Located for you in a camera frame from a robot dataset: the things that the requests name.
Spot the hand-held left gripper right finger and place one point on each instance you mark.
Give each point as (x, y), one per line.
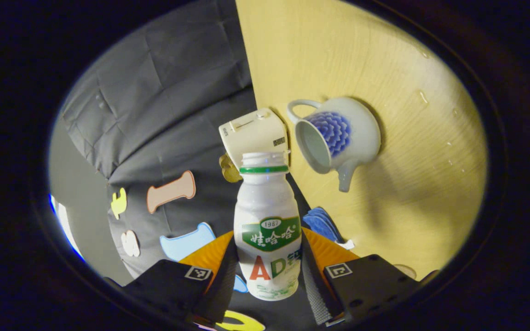
(313, 289)

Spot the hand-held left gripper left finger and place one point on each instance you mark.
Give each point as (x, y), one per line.
(223, 289)

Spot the white water bottle green label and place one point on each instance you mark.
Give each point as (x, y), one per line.
(265, 202)

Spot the white blue-patterned teacup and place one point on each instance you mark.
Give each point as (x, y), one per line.
(357, 133)

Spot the blue folded cloth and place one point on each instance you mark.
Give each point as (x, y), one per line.
(322, 225)

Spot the brown toast slice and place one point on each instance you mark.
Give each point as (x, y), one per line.
(229, 170)

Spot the white toaster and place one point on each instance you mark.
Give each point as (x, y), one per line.
(251, 133)

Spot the black backdrop cloth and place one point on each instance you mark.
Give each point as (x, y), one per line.
(164, 92)

